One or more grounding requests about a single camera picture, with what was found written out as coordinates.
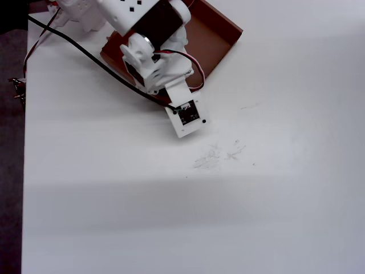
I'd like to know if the small metal table clamp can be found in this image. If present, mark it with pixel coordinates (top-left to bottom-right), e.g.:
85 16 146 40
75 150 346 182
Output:
7 76 27 105

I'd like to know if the black camera cable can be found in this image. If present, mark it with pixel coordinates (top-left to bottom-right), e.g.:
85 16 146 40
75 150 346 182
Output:
27 15 178 114

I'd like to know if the red black white servo cable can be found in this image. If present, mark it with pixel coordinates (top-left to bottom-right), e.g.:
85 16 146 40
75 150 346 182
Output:
153 49 207 92

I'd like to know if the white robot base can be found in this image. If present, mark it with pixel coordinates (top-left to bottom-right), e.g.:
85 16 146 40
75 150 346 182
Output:
47 0 105 34

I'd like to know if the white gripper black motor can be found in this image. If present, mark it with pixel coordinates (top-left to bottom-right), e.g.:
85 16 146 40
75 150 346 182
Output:
119 31 196 96

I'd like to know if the brown cardboard box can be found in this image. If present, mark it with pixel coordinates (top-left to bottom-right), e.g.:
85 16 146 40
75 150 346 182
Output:
99 0 244 111

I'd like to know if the red white base cable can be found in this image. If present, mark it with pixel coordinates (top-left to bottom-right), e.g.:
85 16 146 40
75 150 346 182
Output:
23 6 62 79

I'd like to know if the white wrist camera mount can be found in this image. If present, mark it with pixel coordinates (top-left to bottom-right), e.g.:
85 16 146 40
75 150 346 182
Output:
164 82 211 140

